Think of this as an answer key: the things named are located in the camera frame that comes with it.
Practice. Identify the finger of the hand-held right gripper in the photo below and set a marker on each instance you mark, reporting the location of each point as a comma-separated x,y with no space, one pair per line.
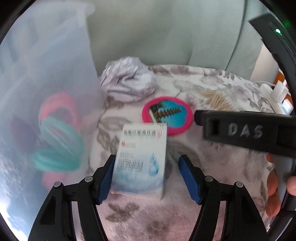
231,139

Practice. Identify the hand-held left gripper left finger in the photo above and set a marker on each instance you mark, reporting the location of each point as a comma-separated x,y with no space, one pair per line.
107,180

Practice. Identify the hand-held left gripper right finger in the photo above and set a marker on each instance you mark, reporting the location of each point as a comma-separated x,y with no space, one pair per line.
187,178

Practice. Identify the blue and white medicine box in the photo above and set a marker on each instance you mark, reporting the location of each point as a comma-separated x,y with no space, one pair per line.
138,162

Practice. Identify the teal filament coil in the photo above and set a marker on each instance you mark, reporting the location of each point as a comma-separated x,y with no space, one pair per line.
57,160

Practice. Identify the pink filament coil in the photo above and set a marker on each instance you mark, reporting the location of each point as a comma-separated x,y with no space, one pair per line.
48,102

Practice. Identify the clear plastic container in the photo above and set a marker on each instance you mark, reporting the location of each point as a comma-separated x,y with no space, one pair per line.
57,58

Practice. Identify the person's right hand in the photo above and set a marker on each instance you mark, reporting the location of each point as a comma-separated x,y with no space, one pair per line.
272,187

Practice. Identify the white floral blanket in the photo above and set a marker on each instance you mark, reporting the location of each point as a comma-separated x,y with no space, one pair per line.
208,162

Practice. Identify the white charger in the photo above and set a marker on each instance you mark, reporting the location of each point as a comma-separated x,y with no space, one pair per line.
279,91

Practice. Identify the bag of cotton swabs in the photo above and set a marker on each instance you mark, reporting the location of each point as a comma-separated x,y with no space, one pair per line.
222,102

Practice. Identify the white power strip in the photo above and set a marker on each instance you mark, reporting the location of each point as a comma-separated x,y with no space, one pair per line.
266,97

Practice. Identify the crumpled grey paper flower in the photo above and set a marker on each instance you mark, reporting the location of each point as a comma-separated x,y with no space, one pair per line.
129,78

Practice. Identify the grey-green curtain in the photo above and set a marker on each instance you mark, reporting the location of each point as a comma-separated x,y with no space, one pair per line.
161,34

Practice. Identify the wooden bed frame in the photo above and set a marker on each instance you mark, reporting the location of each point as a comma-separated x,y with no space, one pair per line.
281,77

